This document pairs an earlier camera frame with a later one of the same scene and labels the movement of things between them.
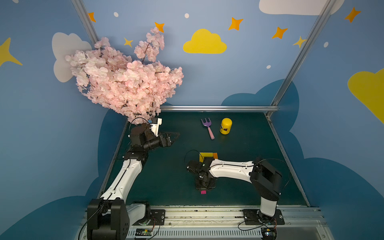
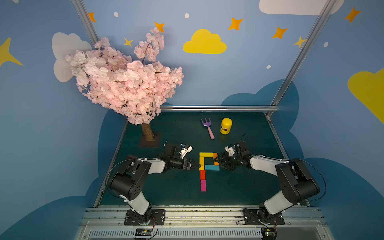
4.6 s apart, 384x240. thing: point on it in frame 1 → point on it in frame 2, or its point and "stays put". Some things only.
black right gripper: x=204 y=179 → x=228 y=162
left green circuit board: x=143 y=232 stays put
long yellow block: x=201 y=158 stays put
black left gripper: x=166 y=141 → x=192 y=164
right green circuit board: x=268 y=233 stays put
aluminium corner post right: x=329 y=6 stays put
